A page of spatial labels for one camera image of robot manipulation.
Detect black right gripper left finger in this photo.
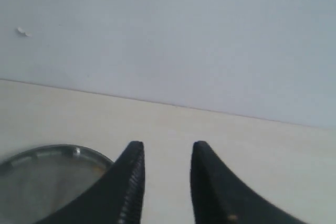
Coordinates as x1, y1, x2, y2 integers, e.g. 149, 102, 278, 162
40, 141, 145, 224

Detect round silver metal plate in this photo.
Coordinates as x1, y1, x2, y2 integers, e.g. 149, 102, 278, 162
1, 144, 113, 223

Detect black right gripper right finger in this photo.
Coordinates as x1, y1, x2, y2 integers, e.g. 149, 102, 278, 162
190, 141, 302, 224

